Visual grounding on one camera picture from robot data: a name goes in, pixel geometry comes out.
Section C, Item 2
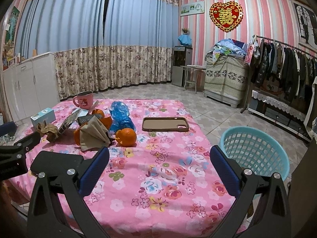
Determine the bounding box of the beige paper napkin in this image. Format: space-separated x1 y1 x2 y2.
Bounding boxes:
79 116 111 152

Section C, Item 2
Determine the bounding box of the orange mandarin fruit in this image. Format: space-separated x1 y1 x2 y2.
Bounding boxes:
115 128 137 147

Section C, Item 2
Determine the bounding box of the blue plastic bag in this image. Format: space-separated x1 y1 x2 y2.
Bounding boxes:
110 101 136 133

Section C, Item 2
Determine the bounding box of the blue floral curtain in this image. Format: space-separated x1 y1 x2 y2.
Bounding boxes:
14 0 179 99

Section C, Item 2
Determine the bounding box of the low lace covered shelf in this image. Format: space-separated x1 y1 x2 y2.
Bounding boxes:
248 90 311 142

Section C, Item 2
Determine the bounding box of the cloth covered cabinet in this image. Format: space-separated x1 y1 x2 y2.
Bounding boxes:
204 54 249 108

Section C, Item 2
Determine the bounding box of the turquoise plastic laundry basket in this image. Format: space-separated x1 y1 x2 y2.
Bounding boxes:
219 126 290 180

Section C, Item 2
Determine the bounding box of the patterned snack wrapper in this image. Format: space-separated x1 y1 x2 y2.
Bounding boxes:
58 108 81 134

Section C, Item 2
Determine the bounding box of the pile of clothes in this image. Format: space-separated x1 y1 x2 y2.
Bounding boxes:
205 39 248 63

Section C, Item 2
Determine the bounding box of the brown paper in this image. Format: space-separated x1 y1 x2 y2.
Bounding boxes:
36 121 59 142

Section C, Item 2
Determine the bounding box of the light blue tissue box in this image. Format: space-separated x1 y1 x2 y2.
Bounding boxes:
30 107 56 128

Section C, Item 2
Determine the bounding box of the small metal stool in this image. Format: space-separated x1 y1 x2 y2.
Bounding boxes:
182 64 206 93

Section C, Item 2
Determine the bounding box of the brown phone case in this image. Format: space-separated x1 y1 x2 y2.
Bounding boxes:
142 117 190 132

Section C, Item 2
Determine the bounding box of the pink floral tablecloth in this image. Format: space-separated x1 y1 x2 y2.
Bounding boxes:
10 99 248 238

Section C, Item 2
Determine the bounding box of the white cabinet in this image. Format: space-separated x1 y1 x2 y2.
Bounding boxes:
3 52 60 122

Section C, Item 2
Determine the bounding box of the pink cartoon mug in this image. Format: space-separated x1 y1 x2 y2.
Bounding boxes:
73 91 94 110

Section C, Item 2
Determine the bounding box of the red heart wall decoration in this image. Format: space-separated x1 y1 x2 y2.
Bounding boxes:
209 1 243 33

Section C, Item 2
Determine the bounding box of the blue covered potted plant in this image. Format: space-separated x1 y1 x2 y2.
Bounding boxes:
178 28 192 47

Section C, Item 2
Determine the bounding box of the clothes rack with garments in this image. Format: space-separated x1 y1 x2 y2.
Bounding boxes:
242 35 316 119

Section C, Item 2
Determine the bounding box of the black phone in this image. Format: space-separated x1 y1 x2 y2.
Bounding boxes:
30 151 84 177

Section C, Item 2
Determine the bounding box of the landscape wall picture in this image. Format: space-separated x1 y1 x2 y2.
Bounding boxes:
180 1 205 17

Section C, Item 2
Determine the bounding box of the grey water dispenser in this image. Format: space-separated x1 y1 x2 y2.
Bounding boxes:
171 46 192 86

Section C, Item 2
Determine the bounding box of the framed wall picture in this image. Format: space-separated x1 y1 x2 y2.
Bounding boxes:
292 2 316 52

